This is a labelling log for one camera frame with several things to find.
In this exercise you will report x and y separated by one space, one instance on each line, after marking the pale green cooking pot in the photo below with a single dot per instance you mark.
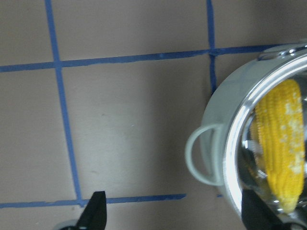
222 151

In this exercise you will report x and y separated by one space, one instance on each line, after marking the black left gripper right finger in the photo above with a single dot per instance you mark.
256 215

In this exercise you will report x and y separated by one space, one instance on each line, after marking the yellow corn cob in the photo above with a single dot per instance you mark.
279 129

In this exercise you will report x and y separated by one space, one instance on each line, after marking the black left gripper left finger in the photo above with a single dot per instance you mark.
94 216

